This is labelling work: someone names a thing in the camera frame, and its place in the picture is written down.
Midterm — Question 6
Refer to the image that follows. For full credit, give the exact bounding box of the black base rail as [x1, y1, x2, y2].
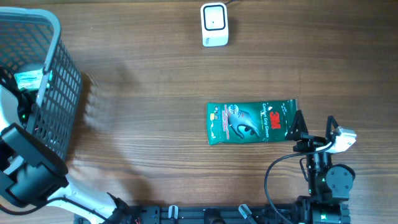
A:
[73, 203, 299, 224]

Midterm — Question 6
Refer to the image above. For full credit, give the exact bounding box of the white barcode scanner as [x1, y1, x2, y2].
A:
[200, 2, 229, 47]

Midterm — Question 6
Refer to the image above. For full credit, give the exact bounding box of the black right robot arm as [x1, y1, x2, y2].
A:
[286, 110, 357, 224]

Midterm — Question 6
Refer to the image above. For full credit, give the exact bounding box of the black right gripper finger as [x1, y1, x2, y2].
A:
[325, 115, 339, 140]
[285, 110, 308, 140]

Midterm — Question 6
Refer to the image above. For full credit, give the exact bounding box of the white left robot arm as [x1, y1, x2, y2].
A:
[1, 72, 134, 223]

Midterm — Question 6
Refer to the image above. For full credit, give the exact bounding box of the green 3M gloves packet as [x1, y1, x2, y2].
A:
[206, 99, 298, 145]

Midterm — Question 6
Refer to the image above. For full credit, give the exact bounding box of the teal white packet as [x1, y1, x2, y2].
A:
[14, 70, 43, 91]

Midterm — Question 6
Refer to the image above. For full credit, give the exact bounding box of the grey plastic mesh basket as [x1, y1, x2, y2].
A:
[1, 7, 83, 159]

